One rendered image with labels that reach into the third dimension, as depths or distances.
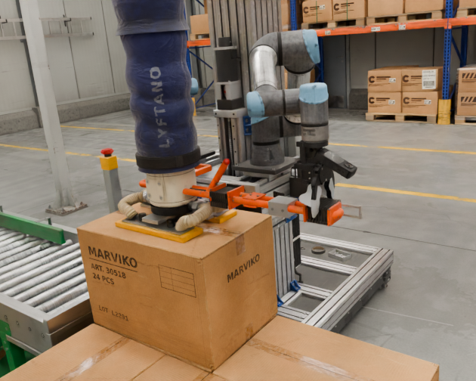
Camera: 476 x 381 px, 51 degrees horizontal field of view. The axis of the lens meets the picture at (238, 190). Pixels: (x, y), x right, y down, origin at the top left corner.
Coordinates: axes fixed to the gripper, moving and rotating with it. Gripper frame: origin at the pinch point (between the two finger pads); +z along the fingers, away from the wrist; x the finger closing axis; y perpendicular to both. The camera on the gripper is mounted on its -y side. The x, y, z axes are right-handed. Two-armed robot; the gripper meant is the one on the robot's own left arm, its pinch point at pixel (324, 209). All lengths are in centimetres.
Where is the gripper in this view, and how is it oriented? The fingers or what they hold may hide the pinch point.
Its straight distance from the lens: 144.0
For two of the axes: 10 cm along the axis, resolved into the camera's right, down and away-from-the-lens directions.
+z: 0.8, 9.5, 2.9
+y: -7.9, -1.1, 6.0
